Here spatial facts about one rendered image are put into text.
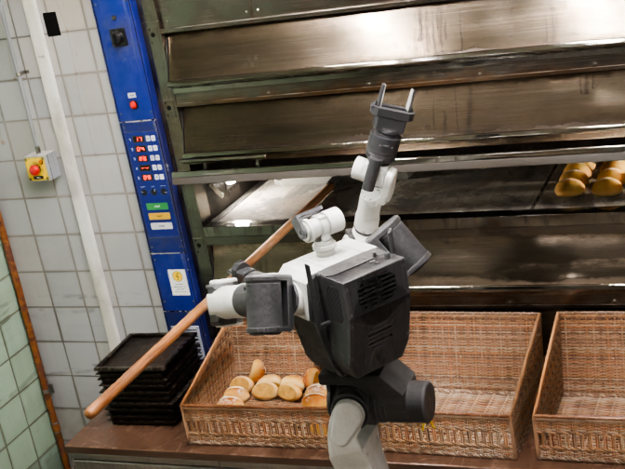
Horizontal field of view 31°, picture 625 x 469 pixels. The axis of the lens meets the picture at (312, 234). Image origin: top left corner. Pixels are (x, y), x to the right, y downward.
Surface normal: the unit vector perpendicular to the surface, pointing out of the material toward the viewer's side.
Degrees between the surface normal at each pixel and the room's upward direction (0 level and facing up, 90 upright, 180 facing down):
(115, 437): 0
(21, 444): 90
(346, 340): 90
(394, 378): 45
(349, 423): 90
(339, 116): 70
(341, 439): 90
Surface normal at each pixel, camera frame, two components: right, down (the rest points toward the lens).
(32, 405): 0.92, -0.03
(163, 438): -0.17, -0.93
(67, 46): -0.36, 0.37
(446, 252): -0.40, 0.02
